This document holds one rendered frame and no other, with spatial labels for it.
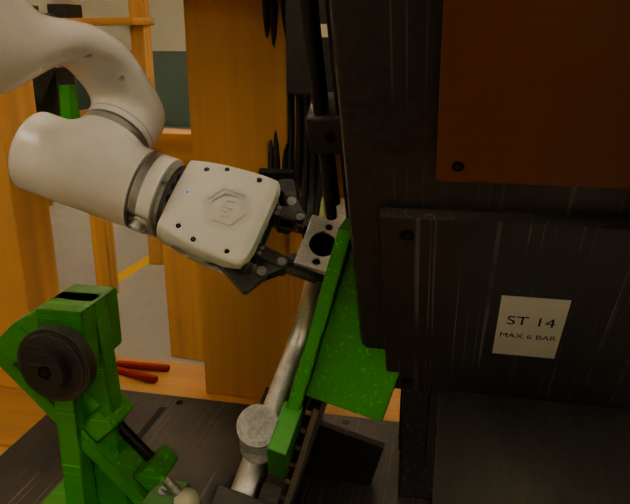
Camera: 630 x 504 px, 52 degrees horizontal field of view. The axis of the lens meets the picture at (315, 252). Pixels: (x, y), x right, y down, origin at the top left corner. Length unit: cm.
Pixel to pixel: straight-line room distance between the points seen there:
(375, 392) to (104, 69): 40
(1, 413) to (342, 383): 66
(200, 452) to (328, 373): 37
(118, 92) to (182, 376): 56
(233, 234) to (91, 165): 15
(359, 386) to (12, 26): 41
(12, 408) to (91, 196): 52
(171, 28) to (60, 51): 1118
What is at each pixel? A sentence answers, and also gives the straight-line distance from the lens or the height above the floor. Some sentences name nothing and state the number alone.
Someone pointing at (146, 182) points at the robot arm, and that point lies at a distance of 64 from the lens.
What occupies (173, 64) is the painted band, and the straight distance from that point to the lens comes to 1180.
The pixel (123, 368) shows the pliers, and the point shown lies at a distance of 114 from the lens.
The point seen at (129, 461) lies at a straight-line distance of 74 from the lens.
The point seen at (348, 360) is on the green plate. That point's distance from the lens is 55.
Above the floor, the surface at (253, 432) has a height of 108.
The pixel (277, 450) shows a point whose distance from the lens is 57.
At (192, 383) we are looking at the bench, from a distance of 110.
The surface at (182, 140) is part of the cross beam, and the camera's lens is 103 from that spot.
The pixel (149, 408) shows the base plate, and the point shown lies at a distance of 100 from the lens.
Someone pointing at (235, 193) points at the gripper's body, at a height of 127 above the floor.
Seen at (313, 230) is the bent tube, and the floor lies 123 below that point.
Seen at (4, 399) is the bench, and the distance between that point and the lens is 114.
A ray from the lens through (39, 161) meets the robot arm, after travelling 69.
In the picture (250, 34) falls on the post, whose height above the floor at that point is 142.
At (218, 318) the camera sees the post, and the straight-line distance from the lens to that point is 99.
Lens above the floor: 141
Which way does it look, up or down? 18 degrees down
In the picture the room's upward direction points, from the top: straight up
